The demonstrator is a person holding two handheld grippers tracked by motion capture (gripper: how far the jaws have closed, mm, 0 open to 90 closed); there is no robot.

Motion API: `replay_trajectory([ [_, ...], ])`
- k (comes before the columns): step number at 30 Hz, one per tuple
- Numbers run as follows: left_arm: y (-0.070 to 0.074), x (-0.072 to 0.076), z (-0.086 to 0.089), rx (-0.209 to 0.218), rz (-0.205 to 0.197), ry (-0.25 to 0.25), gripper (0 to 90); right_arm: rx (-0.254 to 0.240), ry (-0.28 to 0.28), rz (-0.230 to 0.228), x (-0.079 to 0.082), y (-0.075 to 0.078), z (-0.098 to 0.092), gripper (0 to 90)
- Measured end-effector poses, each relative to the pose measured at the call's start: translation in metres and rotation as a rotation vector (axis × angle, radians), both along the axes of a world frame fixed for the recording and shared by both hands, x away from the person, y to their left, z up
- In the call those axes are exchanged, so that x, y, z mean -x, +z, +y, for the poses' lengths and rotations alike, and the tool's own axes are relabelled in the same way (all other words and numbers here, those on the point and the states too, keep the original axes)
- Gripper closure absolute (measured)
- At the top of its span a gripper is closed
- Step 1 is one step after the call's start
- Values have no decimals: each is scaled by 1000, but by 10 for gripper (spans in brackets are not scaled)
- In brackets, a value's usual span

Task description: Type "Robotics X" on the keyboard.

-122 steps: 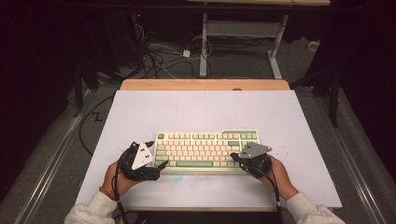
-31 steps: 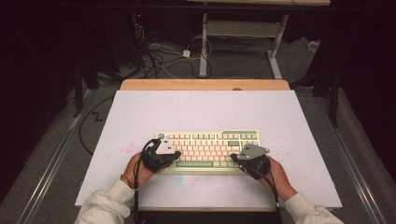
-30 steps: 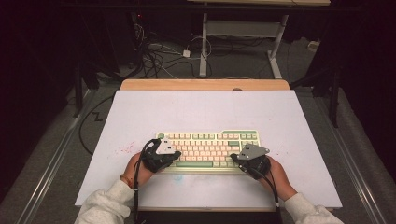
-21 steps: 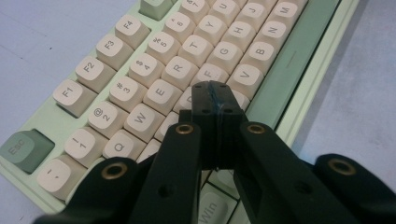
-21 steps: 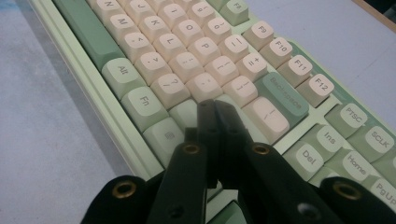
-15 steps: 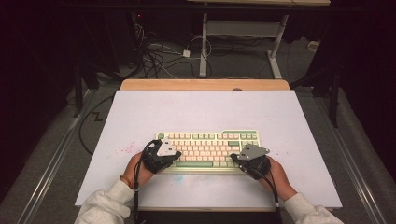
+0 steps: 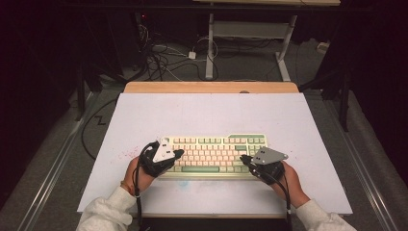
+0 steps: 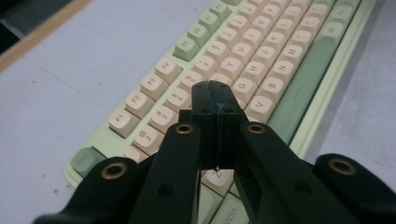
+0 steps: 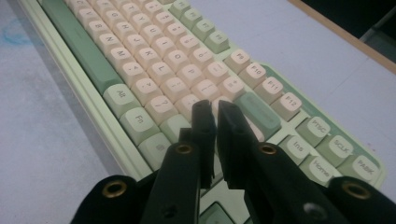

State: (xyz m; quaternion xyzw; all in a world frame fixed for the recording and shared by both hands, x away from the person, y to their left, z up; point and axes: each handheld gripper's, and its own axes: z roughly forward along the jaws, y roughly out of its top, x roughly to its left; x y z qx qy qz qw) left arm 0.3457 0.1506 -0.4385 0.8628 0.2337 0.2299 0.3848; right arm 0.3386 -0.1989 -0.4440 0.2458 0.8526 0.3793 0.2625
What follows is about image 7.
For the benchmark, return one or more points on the metal floor rail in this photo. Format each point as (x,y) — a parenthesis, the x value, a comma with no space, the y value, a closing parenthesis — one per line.
(51,179)
(373,195)

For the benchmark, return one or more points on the white table board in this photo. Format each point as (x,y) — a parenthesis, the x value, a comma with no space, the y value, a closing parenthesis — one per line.
(208,112)

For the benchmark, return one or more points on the person's right hand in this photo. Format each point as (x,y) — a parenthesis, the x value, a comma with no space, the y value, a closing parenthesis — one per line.
(293,186)

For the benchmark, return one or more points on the cream and green keyboard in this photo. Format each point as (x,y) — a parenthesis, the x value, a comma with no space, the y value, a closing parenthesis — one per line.
(208,154)

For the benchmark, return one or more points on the wooden table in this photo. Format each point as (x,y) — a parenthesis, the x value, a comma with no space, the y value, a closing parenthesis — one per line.
(208,87)

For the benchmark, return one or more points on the white metal desk frame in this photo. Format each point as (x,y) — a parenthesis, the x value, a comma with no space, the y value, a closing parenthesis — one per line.
(210,48)

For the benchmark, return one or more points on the black metal stand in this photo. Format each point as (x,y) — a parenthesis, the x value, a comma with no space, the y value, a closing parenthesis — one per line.
(344,106)

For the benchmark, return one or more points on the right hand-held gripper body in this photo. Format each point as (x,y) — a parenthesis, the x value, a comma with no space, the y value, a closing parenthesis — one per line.
(267,155)

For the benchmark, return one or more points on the white power adapter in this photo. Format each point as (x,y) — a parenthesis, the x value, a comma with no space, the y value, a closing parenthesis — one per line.
(192,55)

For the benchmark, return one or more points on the small white box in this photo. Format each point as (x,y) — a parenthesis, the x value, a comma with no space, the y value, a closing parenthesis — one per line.
(322,47)

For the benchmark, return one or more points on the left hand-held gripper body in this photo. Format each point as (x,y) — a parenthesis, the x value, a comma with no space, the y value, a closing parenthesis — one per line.
(163,150)

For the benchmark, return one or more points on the person's left hand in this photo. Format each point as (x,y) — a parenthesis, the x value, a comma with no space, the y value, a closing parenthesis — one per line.
(136,176)

